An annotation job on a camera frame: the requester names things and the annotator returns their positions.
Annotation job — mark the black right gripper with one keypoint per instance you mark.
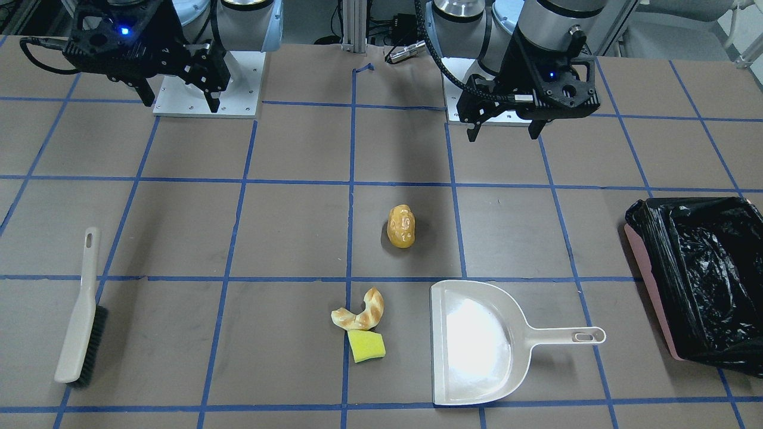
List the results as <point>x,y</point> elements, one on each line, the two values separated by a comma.
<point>168,37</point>

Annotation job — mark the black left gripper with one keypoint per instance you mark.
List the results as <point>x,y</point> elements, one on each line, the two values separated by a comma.
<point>516,67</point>

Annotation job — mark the yellow potato-like bread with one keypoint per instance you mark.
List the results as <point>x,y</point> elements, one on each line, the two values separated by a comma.
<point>401,226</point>

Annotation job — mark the twisted croissant bread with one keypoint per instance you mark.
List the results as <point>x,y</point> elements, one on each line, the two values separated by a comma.
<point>369,318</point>

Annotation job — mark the beige plastic dustpan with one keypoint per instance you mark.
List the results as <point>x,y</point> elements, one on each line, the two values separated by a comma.
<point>482,342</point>

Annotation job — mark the yellow sponge piece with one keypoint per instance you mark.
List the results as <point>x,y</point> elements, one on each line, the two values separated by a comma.
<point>366,345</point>

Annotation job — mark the beige hand brush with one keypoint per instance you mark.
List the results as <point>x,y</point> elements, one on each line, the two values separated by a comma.
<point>87,322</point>

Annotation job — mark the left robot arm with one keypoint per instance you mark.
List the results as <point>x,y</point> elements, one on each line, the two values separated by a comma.
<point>482,30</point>

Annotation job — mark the pink bin with black bag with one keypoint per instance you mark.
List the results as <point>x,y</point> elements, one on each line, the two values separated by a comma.
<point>700,259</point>

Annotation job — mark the aluminium frame post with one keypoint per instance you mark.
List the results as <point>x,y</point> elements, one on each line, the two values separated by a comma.
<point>354,26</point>

